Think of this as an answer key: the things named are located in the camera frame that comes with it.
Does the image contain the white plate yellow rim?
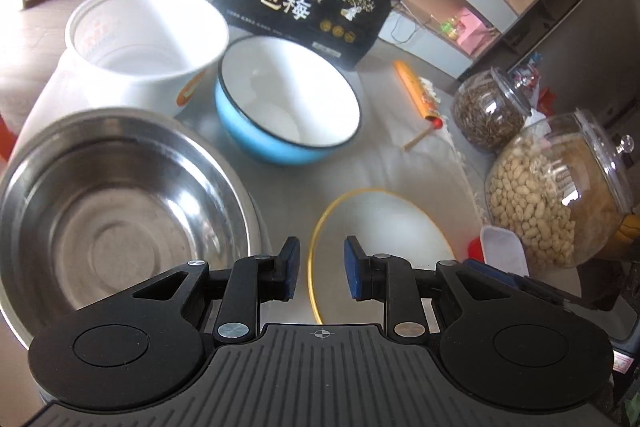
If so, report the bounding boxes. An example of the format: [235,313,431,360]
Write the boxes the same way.
[307,188,454,324]

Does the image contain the stainless steel bowl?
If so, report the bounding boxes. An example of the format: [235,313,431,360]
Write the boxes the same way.
[1,107,268,346]

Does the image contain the blue enamel bowl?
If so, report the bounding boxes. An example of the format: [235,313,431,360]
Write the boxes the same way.
[214,36,361,166]

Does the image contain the white plastic container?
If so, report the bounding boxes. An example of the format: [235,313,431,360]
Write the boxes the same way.
[480,225,529,277]

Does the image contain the wooden stick red ball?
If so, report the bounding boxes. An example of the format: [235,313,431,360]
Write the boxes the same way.
[402,117,444,152]

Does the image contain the glass jar sunflower seeds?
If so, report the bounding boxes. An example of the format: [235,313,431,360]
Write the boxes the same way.
[451,67,532,152]

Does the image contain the orange cartoon case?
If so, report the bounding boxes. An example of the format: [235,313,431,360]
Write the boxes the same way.
[394,61,442,129]

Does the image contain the glass jar of peanuts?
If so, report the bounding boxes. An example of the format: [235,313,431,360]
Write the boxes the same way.
[485,109,634,274]

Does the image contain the pink box on shelf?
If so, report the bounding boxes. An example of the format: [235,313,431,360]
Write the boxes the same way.
[454,8,492,55]

